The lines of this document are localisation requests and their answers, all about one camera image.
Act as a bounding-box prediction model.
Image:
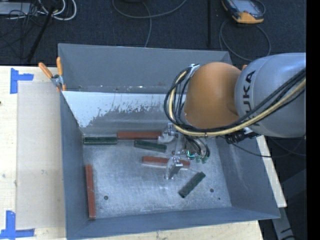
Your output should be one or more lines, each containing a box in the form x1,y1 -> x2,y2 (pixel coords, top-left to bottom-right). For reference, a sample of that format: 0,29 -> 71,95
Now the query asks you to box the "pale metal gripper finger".
164,157 -> 176,181
173,158 -> 185,178

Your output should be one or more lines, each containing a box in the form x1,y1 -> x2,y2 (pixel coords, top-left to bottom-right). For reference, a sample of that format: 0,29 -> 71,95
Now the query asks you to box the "red-brown flat block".
141,155 -> 191,170
84,164 -> 97,220
116,130 -> 163,141

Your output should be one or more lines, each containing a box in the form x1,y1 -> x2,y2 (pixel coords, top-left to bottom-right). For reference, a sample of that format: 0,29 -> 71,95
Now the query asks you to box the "dark green flat block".
133,139 -> 168,153
83,136 -> 118,146
177,171 -> 207,199

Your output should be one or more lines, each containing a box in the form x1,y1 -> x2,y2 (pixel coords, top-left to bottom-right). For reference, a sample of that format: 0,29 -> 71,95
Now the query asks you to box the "grey metal bin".
57,43 -> 281,240

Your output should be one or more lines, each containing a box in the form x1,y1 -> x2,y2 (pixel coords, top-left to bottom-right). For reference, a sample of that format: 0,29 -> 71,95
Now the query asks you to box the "pale flat board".
15,80 -> 66,231

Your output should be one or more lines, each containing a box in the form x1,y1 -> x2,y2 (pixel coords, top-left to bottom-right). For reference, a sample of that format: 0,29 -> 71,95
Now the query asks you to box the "black cylinder on white bracket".
224,127 -> 260,145

